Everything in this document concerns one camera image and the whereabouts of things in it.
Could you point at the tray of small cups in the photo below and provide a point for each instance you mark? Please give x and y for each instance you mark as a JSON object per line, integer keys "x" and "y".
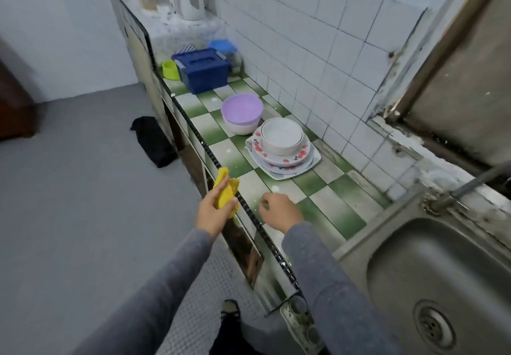
{"x": 302, "y": 327}

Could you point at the glass jar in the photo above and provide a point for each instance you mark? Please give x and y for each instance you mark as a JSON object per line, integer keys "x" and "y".
{"x": 235, "y": 63}

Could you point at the person's left hand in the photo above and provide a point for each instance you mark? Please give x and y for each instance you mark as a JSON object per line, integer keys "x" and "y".
{"x": 214, "y": 215}

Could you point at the white plastic bowl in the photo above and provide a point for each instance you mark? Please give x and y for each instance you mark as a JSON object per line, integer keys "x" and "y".
{"x": 242, "y": 129}

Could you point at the stainless steel sink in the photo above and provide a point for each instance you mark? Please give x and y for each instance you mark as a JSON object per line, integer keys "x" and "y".
{"x": 447, "y": 287}

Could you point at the brown wooden cabinet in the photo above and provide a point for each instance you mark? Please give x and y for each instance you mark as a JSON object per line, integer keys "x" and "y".
{"x": 16, "y": 103}

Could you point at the blue white checked cloth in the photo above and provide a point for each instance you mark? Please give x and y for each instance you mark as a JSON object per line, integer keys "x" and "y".
{"x": 184, "y": 48}

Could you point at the lime green plastic bowl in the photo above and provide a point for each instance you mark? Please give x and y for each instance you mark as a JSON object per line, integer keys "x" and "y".
{"x": 169, "y": 70}

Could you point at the blue plastic box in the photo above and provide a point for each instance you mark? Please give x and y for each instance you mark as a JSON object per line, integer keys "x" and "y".
{"x": 201, "y": 70}

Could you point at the person's black shoe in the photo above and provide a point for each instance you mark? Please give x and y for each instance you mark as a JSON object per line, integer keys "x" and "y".
{"x": 233, "y": 331}

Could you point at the metal faucet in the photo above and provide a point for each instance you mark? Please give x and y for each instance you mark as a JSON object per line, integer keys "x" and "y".
{"x": 471, "y": 185}

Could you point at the blue plastic bowl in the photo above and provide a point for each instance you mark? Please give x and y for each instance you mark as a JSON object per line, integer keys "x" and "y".
{"x": 223, "y": 46}

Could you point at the clear plastic bag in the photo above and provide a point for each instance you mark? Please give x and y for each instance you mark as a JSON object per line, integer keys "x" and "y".
{"x": 176, "y": 28}

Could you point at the person's right forearm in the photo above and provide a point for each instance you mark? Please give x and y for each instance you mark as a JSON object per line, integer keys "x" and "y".
{"x": 343, "y": 299}

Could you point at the person's right hand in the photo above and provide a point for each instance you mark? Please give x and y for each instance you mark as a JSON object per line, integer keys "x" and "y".
{"x": 281, "y": 211}

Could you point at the purple plastic bowl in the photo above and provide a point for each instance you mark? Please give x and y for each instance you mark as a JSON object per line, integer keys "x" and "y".
{"x": 242, "y": 107}

